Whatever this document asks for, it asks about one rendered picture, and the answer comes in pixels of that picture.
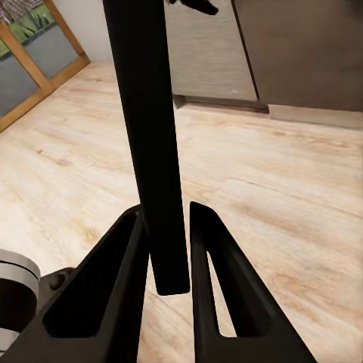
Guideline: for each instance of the door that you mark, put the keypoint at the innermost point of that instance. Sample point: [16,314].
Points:
[38,54]

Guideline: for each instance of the poster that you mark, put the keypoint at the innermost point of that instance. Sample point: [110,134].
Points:
[137,32]

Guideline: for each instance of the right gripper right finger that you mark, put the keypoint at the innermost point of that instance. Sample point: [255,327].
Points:
[264,333]

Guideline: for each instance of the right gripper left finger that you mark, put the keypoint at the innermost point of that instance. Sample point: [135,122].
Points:
[95,316]

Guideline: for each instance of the dishwasher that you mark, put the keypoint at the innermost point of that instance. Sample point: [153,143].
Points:
[208,57]

